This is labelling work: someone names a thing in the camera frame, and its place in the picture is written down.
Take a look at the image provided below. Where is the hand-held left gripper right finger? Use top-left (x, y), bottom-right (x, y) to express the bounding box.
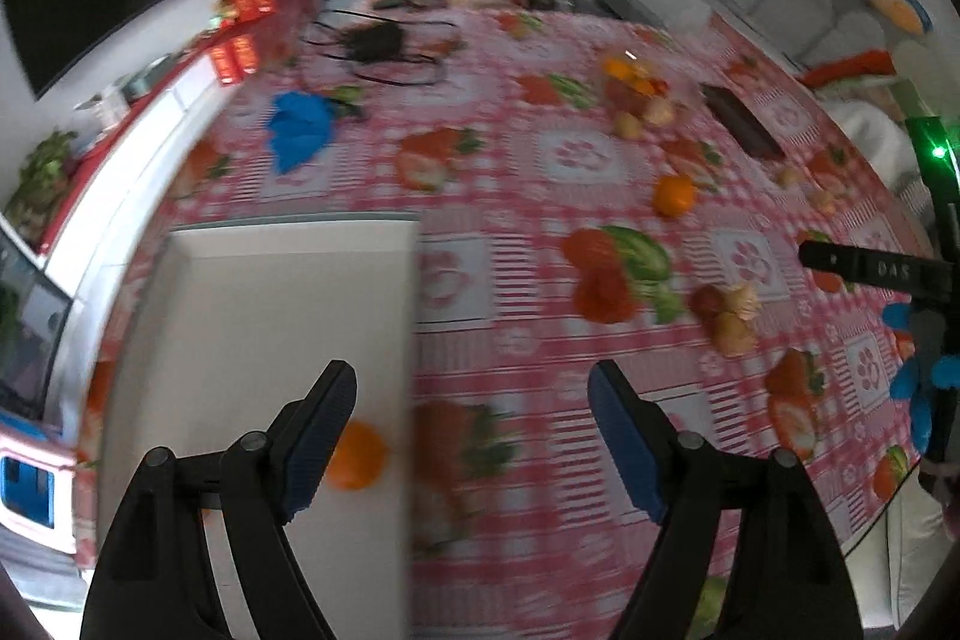
top-left (587, 359), bottom-right (863, 640)

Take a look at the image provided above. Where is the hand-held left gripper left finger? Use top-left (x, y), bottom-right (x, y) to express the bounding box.
top-left (79, 359), bottom-right (359, 640)

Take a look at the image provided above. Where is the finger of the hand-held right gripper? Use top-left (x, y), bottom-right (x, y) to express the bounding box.
top-left (799, 241), bottom-right (936, 299)

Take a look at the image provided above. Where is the white rectangular tray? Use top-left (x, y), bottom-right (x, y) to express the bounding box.
top-left (94, 212), bottom-right (422, 640)

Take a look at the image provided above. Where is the clear glass bowl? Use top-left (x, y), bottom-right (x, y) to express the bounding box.
top-left (596, 47), bottom-right (695, 142)

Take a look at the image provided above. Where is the white blanket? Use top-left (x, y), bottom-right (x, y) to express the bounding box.
top-left (825, 96), bottom-right (927, 191)

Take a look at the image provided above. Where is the black phone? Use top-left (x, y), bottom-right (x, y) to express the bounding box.
top-left (701, 83), bottom-right (785, 161)

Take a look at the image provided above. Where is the orange cloth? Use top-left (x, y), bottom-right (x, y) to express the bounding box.
top-left (796, 49), bottom-right (897, 88)

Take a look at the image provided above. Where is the red checked printed tablecloth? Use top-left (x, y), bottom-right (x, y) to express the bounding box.
top-left (82, 0), bottom-right (946, 640)

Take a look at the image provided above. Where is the blue and yellow plush toy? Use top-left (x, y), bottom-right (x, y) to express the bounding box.
top-left (862, 0), bottom-right (933, 35)

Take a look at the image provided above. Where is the grey sofa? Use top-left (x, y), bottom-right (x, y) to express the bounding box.
top-left (596, 0), bottom-right (901, 79)

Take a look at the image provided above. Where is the pink and blue box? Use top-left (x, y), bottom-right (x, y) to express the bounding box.
top-left (0, 419), bottom-right (80, 555)

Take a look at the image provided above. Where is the blue cloth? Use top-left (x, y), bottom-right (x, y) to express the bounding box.
top-left (268, 91), bottom-right (337, 176)

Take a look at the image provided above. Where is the white cabinet with red top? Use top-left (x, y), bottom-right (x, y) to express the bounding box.
top-left (30, 0), bottom-right (325, 304)

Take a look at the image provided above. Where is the green potted plant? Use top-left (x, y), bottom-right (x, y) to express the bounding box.
top-left (4, 130), bottom-right (83, 236)

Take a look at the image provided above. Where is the black charger with cables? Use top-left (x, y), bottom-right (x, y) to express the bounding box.
top-left (300, 8), bottom-right (460, 86)

